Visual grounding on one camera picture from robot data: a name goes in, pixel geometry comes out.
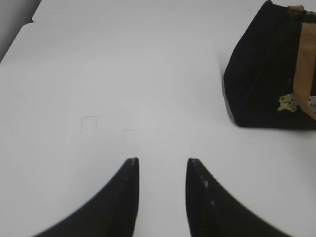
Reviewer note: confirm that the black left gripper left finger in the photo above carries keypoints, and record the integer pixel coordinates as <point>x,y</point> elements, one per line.
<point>112,212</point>

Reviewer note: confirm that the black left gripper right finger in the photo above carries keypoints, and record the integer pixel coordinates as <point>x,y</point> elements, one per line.
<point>214,212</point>

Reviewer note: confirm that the black canvas tote bag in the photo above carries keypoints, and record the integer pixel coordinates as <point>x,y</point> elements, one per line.
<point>259,77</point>

